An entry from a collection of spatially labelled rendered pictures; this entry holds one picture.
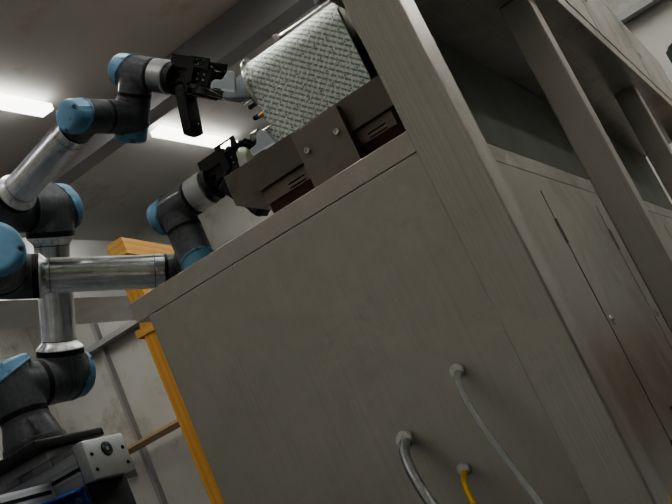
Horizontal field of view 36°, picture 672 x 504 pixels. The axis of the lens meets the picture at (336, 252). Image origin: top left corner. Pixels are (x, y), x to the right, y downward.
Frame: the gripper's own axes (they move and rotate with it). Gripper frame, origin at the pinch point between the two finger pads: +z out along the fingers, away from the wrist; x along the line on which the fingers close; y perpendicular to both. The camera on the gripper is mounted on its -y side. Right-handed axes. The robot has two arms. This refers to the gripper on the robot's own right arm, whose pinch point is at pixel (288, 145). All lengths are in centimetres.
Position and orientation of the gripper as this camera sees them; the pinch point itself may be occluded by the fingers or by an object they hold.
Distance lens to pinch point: 207.4
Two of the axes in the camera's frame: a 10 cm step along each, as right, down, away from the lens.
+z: 7.9, -4.7, -3.9
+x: 4.5, 0.2, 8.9
